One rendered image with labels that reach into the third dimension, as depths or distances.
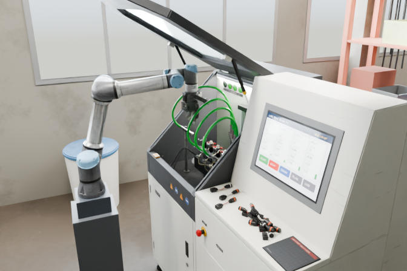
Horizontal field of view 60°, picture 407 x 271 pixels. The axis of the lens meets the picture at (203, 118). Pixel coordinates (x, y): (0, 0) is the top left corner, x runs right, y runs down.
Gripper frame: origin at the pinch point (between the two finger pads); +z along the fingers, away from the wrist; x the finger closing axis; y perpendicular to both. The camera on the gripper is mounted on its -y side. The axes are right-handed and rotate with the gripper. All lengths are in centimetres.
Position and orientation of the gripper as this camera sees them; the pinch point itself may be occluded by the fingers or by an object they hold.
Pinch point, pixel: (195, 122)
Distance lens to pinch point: 214.7
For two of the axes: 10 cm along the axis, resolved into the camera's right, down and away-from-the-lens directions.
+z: 0.1, 9.5, 3.2
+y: -8.7, 1.6, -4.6
